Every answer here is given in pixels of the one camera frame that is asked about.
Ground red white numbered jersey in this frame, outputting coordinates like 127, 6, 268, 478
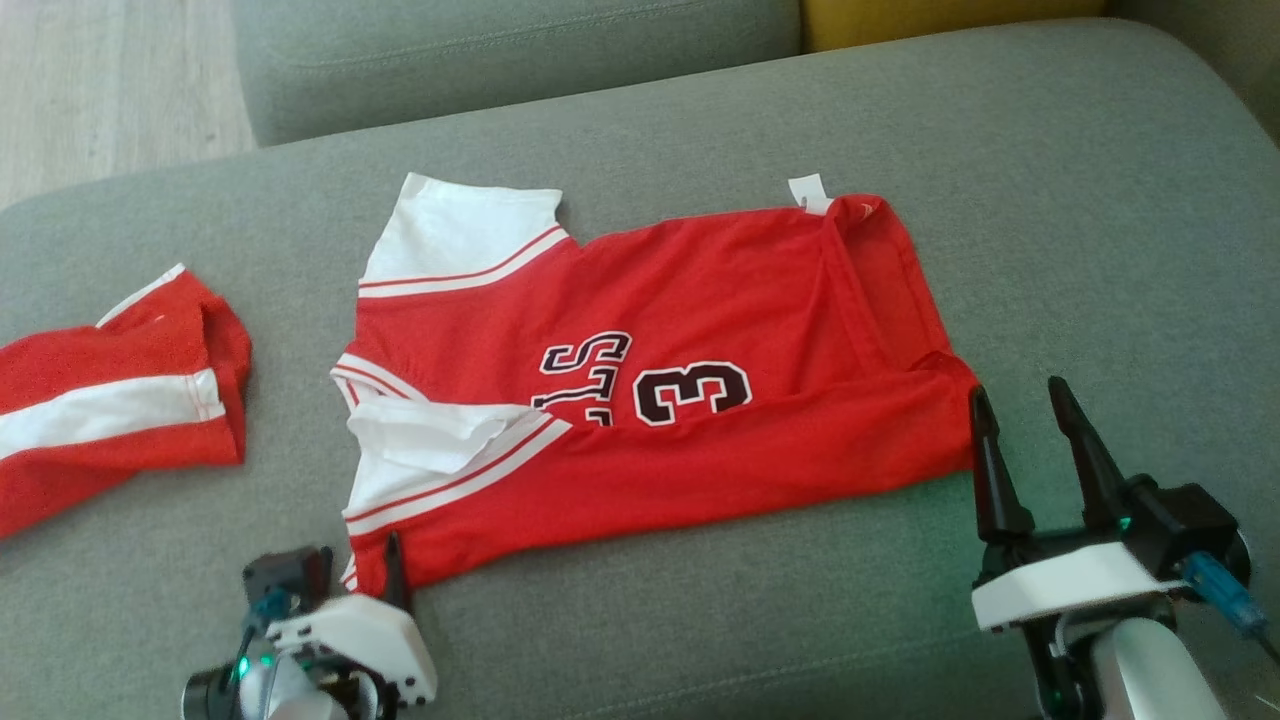
330, 172, 981, 596

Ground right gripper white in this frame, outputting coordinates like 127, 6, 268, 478
968, 376, 1186, 633

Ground grey sofa back cushion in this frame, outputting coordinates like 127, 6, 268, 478
232, 0, 804, 148

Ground yellow sofa cushion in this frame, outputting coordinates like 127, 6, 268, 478
800, 0, 1111, 53

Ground grey sofa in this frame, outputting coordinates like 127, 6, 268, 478
0, 17, 1280, 720

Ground teal right camera connector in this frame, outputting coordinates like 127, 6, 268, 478
1180, 553, 1271, 641

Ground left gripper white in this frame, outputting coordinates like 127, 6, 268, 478
265, 532, 438, 711

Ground red shorts with white stripe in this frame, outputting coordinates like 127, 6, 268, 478
0, 263, 253, 541

